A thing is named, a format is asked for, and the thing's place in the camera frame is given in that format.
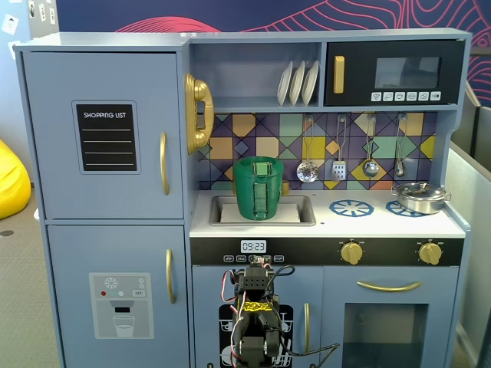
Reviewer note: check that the steel pot lid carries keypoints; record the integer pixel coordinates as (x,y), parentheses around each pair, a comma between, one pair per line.
(420,189)

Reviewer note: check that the green plastic container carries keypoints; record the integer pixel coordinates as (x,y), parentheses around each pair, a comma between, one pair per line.
(243,199)

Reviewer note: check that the gold toy faucet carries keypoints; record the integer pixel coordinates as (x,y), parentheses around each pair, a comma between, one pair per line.
(286,188)

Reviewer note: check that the colourful tile backsplash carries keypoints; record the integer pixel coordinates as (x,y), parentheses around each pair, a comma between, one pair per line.
(268,134)

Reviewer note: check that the steel slotted skimmer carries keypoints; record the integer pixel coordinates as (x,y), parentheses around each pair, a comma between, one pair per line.
(307,172)

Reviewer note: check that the white digital clock display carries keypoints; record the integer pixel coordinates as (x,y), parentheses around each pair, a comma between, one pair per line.
(253,246)

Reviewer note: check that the grey toy sink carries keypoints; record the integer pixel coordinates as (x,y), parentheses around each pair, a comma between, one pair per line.
(307,214)

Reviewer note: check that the black control panel strip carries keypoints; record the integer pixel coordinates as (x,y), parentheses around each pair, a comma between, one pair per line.
(307,251)

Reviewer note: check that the steel slotted spatula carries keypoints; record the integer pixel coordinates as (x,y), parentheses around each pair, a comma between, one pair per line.
(339,170)

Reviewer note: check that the white toy plate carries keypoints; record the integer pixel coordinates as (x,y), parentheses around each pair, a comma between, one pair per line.
(310,82)
(284,86)
(297,84)

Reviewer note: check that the gold toy telephone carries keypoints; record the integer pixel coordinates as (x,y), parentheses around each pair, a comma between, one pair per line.
(197,90)

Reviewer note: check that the blue dishwasher door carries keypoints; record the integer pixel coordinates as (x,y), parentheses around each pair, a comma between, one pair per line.
(205,291)

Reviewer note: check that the steel ladle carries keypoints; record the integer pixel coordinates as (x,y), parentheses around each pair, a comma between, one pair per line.
(371,168)

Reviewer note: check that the gold stove knob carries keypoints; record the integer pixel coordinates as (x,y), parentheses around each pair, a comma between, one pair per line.
(351,253)
(430,253)

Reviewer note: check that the blue oven door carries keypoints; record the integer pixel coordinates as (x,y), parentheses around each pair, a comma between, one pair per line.
(333,291)

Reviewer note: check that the black shopping list board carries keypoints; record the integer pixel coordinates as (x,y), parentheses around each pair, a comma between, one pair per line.
(107,161)

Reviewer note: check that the steel small spoon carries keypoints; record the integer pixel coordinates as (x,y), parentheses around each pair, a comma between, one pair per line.
(399,168)

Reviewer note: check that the black microwave door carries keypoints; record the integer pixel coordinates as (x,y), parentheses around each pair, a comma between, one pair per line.
(360,50)

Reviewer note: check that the steel toy pot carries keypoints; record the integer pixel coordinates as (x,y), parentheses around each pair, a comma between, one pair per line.
(422,205)

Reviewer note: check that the blue lower fridge door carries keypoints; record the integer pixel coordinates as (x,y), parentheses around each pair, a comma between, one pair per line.
(69,253)

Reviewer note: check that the blue fridge door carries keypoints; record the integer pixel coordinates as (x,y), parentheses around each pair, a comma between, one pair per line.
(50,191)
(69,253)

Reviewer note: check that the blue toy kitchen unit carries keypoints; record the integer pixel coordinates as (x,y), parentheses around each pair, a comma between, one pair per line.
(115,41)

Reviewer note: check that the blue upper fridge door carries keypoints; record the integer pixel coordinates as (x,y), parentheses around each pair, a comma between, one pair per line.
(50,191)

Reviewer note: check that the grey water dispenser sticker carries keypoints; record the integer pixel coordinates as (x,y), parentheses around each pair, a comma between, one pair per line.
(103,326)

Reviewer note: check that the grey office partition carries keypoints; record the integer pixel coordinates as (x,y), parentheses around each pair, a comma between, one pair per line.
(473,230)

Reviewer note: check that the yellow beanbag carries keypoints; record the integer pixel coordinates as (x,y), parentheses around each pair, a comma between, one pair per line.
(11,184)

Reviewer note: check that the dark floor disc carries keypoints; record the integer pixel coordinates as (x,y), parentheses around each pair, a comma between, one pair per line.
(5,233)

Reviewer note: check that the small gripper camera board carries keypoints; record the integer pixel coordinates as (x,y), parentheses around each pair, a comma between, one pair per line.
(260,260)

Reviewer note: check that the grey wall board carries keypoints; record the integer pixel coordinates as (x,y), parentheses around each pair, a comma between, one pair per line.
(44,23)

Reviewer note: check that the white wall socket card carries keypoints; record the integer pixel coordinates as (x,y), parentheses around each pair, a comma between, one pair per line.
(9,23)

